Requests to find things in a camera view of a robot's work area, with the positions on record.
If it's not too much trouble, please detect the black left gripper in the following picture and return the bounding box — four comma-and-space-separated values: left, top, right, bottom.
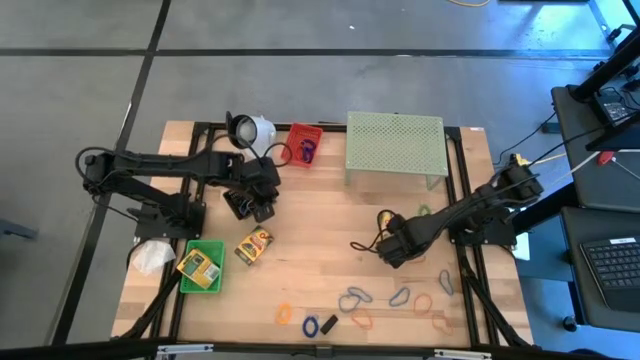
227, 155, 282, 225

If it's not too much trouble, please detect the small yellow crayon box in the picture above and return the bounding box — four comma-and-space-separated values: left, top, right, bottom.
377, 208, 396, 236

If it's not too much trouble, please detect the black plastic basket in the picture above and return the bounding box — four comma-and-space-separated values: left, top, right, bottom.
222, 188, 257, 222

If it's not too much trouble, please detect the yellow green crayon box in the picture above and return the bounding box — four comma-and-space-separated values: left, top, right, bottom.
233, 224, 276, 267

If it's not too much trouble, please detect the red plastic basket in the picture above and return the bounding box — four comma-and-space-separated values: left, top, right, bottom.
281, 122, 325, 169

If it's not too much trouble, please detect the yellow green card pack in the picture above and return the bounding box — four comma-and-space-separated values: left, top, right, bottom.
175, 248, 222, 291

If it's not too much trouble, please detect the orange coil wristband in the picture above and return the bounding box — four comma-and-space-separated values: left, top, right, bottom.
274, 301, 294, 326

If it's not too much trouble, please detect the white tilted desk lamp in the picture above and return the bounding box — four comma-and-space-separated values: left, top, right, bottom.
225, 110, 278, 162

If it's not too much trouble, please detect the black side desk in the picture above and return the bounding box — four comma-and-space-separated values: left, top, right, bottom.
551, 83, 640, 334

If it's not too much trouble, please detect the green plastic basket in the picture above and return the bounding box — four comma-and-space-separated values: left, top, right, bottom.
177, 238, 227, 295

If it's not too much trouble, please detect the green perforated metal shelf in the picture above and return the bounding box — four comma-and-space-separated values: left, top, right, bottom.
343, 110, 450, 190

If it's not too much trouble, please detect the white paper sheet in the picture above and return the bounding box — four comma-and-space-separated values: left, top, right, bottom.
513, 232, 531, 262

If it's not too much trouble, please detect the white crumpled bag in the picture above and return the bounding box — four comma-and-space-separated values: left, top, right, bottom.
130, 239, 177, 277

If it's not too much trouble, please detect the black computer keyboard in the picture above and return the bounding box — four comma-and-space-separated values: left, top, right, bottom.
579, 237, 640, 314

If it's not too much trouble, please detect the black power adapter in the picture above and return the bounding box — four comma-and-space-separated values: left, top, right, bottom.
594, 89, 631, 126

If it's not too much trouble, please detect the grey furniture leg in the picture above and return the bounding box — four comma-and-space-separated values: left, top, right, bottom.
0, 218, 40, 241

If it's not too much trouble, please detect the black slanted pole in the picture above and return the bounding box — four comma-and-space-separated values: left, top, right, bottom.
572, 34, 640, 101

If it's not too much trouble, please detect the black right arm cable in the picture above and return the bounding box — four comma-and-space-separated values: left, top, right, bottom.
349, 209, 396, 254

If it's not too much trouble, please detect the silver metal bracket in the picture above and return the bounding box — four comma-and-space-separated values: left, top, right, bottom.
433, 348, 492, 360
157, 343, 215, 356

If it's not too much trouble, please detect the yellow extension cord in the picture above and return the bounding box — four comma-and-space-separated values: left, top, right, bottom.
508, 152, 569, 169

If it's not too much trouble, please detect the black floor cable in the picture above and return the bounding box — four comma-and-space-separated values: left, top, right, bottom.
492, 112, 559, 167

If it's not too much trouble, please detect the white cable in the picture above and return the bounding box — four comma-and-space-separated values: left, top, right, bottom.
569, 151, 640, 181

